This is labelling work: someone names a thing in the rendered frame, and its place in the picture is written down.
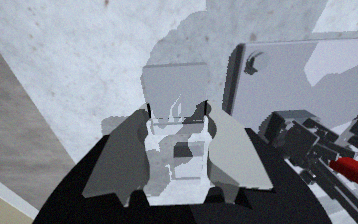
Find grey metal fixture plate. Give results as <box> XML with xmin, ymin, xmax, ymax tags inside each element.
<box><xmin>226</xmin><ymin>38</ymin><xmax>358</xmax><ymax>152</ymax></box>

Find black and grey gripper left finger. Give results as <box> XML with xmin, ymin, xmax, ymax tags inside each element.
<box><xmin>32</xmin><ymin>103</ymin><xmax>151</xmax><ymax>224</ymax></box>

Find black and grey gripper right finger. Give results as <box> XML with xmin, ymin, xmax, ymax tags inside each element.
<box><xmin>204</xmin><ymin>99</ymin><xmax>333</xmax><ymax>224</ymax></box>

